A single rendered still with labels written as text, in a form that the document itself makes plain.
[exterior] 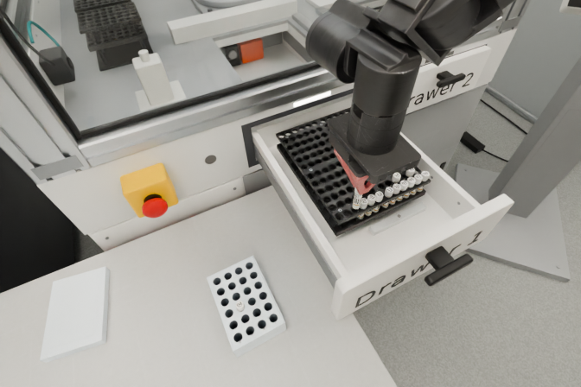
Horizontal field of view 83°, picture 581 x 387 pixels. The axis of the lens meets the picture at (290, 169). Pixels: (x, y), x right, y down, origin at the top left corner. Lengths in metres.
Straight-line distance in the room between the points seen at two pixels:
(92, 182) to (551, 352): 1.52
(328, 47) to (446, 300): 1.28
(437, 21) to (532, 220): 1.57
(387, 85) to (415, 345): 1.19
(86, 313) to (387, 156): 0.53
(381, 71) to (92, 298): 0.57
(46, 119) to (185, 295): 0.34
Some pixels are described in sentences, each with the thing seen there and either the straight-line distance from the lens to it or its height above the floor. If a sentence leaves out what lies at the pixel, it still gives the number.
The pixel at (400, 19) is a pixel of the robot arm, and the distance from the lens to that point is 0.31.
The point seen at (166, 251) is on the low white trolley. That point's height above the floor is 0.76.
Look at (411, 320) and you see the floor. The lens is 1.43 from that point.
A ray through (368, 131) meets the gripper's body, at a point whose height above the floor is 1.09.
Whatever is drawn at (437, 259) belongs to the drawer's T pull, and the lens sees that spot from 0.48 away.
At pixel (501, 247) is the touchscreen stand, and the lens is 1.68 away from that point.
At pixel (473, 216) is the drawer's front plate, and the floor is 0.93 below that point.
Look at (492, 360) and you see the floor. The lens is 1.50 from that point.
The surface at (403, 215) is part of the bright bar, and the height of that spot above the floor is 0.85.
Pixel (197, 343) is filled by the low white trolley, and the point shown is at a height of 0.76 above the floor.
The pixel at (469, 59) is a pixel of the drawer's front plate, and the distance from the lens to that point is 0.87.
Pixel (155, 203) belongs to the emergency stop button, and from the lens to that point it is 0.57.
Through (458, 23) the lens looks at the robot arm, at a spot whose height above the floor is 1.19.
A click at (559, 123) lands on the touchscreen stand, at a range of 1.45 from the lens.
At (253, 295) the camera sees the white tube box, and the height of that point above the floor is 0.80.
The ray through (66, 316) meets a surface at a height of 0.78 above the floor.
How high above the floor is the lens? 1.31
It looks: 48 degrees down
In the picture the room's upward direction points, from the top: 2 degrees counter-clockwise
